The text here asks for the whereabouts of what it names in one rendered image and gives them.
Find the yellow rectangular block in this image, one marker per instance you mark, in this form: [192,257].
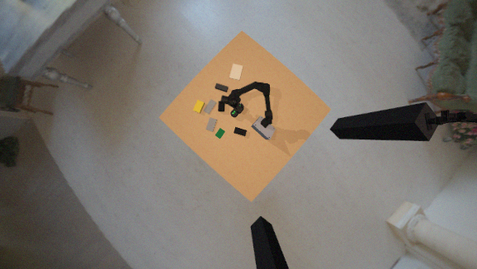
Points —
[198,106]

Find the pale cream flat rectangular card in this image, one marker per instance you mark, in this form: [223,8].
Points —
[236,71]

